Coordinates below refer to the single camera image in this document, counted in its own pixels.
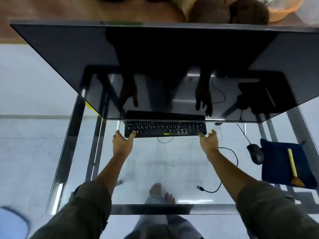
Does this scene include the orange bowl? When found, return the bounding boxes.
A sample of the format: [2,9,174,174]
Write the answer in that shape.
[268,0,303,23]

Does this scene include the glass desk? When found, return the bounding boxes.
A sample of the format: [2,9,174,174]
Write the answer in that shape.
[46,94,319,216]

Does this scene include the yellow plastic cup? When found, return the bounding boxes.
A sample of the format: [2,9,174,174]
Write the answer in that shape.
[85,101,99,115]

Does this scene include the brown wooden cabinet top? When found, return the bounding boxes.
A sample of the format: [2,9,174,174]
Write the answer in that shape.
[0,0,299,44]

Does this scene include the person's left hand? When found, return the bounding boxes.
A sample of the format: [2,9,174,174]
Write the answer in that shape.
[112,130,137,160]

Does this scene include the black keyboard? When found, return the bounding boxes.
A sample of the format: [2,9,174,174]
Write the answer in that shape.
[124,120,207,138]

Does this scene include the person's right hand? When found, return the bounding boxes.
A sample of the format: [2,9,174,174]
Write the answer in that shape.
[198,129,220,158]

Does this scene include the person's legs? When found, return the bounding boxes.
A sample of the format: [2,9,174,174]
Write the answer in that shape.
[124,183,205,239]

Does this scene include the black mouse cable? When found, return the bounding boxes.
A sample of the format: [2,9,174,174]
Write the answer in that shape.
[236,123,251,145]

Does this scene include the person's right forearm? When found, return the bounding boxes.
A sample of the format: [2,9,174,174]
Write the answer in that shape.
[206,149,262,202]

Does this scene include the yellow handled brush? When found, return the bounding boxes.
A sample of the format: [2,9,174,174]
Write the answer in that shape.
[287,148,305,188]

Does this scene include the black keyboard cable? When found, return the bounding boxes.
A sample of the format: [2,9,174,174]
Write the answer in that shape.
[197,146,239,194]

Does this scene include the brown plush toy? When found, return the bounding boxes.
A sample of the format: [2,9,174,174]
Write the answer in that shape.
[187,0,271,25]

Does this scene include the person's left forearm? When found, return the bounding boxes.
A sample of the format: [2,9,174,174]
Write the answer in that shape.
[94,153,130,197]

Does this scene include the black monitor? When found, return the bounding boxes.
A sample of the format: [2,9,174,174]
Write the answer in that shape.
[9,20,319,123]

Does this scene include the black computer mouse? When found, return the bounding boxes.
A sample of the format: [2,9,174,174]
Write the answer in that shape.
[247,143,265,165]

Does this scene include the dark blue cloth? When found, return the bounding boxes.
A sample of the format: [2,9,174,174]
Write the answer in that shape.
[260,138,318,190]

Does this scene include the clear plastic container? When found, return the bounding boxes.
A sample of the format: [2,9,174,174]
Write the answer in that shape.
[296,0,319,27]

